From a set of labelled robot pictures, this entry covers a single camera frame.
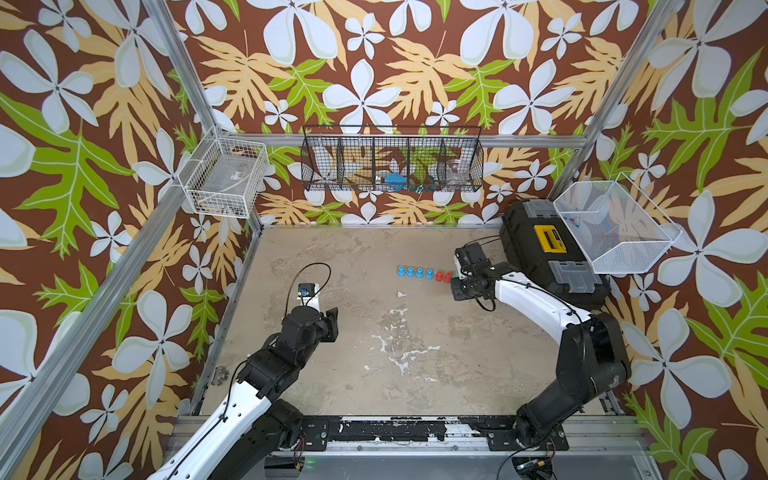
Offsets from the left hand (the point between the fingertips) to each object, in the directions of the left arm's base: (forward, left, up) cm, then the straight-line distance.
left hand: (330, 307), depth 76 cm
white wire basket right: (+20, -79, +9) cm, 82 cm away
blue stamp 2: (+23, -23, -17) cm, 37 cm away
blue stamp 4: (+23, -30, -17) cm, 42 cm away
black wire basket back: (+43, -22, +15) cm, 51 cm away
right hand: (+13, -37, -9) cm, 40 cm away
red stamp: (+22, -34, -18) cm, 44 cm away
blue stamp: (+24, -20, -17) cm, 36 cm away
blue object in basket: (+40, -18, +10) cm, 45 cm away
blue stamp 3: (+23, -26, -17) cm, 39 cm away
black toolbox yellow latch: (+24, -63, -2) cm, 67 cm away
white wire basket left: (+34, +33, +15) cm, 50 cm away
